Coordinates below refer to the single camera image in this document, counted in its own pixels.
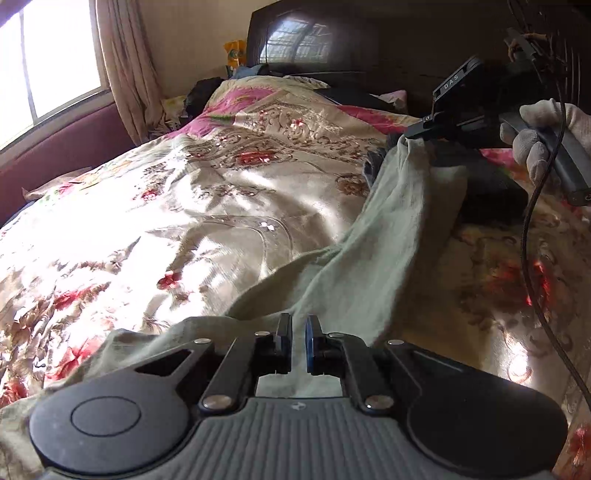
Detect maroon padded bench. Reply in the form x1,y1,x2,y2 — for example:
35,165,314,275
0,102,139,227

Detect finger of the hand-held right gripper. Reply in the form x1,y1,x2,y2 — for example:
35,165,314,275
404,112,481,149

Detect window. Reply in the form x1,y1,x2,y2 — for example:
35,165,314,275
0,0,110,151

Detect grey-green pants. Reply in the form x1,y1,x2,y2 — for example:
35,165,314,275
0,137,468,480

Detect beige curtain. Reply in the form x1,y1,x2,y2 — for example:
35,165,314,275
95,0,164,146

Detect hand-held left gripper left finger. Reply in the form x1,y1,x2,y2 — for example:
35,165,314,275
134,313,293,414

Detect yellow packet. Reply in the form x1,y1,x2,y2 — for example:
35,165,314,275
223,40,247,77

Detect person's right hand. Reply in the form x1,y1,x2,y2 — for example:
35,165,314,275
500,99,591,185

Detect dark clothes pile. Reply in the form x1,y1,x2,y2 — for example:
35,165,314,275
184,78,227,121

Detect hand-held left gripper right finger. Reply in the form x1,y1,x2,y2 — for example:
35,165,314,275
305,315,467,414

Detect black cable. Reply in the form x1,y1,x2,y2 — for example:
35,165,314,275
521,99,591,409

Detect black garment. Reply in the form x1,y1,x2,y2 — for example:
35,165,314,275
365,143,529,227

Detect dark wooden headboard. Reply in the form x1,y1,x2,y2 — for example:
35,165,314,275
247,0,591,112

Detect floral satin bedspread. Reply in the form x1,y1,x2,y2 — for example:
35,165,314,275
0,74,591,480

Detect wire fan grille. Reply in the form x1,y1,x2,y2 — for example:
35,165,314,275
507,0,591,100

